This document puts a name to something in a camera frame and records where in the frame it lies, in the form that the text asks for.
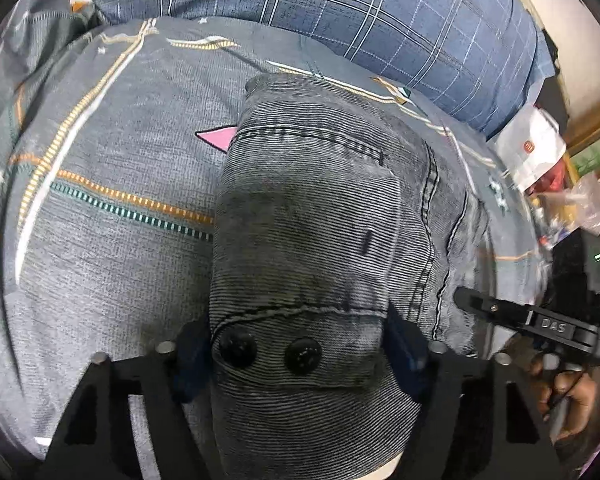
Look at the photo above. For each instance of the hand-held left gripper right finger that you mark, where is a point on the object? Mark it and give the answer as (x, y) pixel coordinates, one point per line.
(404, 347)

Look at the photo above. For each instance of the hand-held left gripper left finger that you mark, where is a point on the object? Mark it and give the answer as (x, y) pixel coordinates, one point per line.
(192, 362)

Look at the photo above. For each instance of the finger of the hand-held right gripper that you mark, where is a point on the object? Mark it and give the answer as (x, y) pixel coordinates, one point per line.
(490, 307)

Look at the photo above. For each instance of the grey denim pants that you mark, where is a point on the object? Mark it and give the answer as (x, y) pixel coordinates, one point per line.
(305, 235)

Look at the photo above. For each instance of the person's right hand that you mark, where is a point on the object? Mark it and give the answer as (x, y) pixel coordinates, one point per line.
(572, 395)

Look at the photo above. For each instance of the clear plastic bag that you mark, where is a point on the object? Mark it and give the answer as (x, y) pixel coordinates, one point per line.
(585, 205)

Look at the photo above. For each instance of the grey printed bed sheet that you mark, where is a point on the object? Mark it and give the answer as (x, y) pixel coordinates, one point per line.
(120, 260)

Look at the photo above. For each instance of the white plastic bag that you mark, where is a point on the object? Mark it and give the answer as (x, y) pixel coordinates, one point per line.
(530, 145)

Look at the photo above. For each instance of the blue plaid pillow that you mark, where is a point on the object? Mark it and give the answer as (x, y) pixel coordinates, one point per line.
(380, 25)

